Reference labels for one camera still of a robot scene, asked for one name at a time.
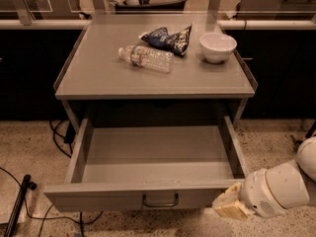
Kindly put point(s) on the grey top drawer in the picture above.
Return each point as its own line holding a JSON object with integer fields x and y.
{"x": 113, "y": 167}

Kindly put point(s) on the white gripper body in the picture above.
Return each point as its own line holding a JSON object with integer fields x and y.
{"x": 258, "y": 192}

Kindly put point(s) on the white ceramic bowl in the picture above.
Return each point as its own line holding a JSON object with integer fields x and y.
{"x": 217, "y": 47}

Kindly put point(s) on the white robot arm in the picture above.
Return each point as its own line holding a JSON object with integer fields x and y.
{"x": 272, "y": 192}

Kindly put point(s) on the clear plastic water bottle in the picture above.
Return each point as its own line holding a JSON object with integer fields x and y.
{"x": 147, "y": 58}

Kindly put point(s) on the white horizontal rail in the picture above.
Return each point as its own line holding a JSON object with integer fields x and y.
{"x": 223, "y": 24}

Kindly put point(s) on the blue crumpled chip bag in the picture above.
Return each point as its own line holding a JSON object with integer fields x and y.
{"x": 177, "y": 43}

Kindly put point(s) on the black stand pole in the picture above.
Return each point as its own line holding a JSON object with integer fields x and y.
{"x": 26, "y": 185}

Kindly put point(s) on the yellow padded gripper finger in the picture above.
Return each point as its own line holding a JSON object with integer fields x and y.
{"x": 229, "y": 204}

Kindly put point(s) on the metal drawer handle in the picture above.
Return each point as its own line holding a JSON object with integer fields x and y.
{"x": 160, "y": 202}

